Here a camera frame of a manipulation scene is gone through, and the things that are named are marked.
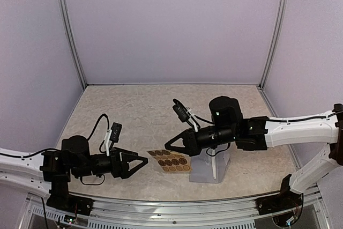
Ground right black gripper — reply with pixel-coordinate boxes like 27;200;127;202
165;125;237;157

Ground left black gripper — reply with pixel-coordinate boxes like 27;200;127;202
72;146;148;179

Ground brown sticker sheet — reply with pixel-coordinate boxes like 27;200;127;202
147;149;192;173

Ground grey envelope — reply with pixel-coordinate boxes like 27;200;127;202
189;151;230;183

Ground beige letter sheet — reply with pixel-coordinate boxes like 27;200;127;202
211;156;217;180

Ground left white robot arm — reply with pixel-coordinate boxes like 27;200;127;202
1;135;148;210

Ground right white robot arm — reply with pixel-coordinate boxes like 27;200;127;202
165;96;342;210

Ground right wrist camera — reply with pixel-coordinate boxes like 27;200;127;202
173;99;201;132

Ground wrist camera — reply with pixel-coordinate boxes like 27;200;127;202
104;122;122;156
173;99;201;132

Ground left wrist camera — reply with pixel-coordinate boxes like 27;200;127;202
104;122;122;156

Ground front aluminium rail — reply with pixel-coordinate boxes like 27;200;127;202
25;183;329;229

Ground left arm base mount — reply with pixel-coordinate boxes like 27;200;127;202
47;190;94;216

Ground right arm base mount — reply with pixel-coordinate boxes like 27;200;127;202
256;190;303;216

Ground right aluminium frame post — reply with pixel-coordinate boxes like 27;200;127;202
258;0;287;91

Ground aluminium frame post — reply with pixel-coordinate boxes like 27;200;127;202
258;0;287;91
58;0;88;90

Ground left aluminium frame post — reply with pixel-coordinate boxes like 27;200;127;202
58;0;88;90

